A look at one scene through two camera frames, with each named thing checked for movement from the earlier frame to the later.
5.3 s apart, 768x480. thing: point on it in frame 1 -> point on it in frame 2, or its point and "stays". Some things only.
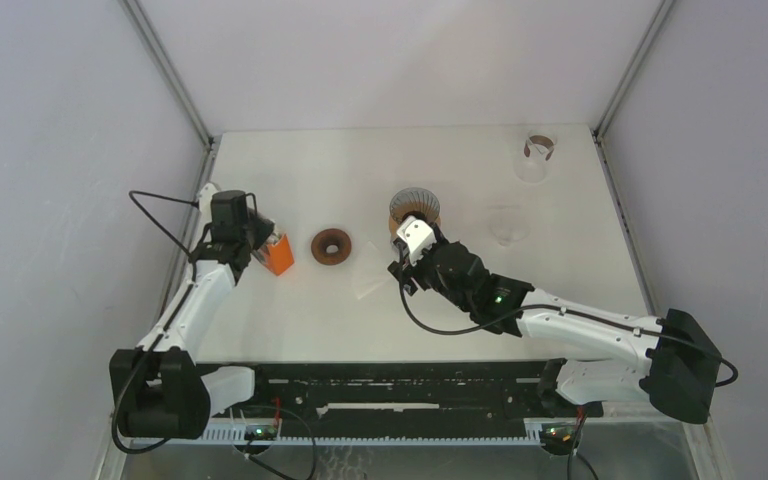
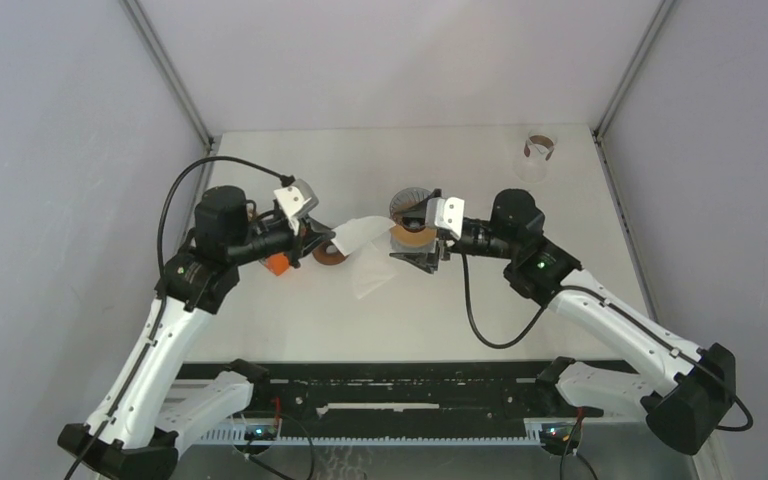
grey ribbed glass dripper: [414, 199] stays
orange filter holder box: [281, 257] stays
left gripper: [264, 229] -> [304, 236]
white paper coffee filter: [369, 269] stays
